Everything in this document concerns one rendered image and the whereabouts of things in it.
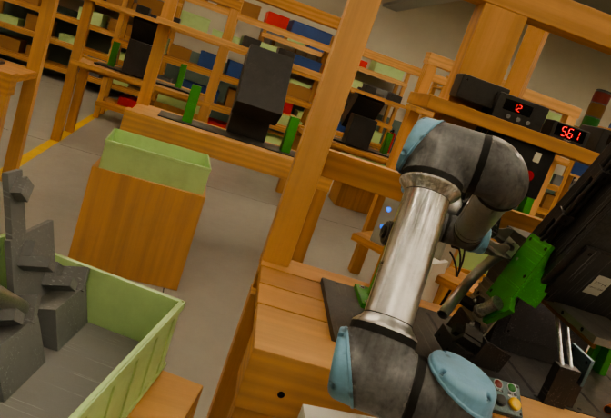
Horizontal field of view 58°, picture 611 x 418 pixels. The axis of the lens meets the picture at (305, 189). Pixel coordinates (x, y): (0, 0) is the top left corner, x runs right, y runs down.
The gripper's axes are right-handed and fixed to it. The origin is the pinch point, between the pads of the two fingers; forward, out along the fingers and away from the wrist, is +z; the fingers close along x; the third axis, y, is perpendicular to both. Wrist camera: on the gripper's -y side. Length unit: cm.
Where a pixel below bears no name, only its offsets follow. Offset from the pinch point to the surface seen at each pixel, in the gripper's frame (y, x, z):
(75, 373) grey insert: -4, -79, -80
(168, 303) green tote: -6, -58, -72
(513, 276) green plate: 1.4, -7.6, 2.6
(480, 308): -5.0, -17.7, -0.9
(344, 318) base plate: -23.2, -31.8, -28.9
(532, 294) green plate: 3.7, -11.2, 7.6
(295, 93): -490, 480, -50
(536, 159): 8.5, 29.5, -1.7
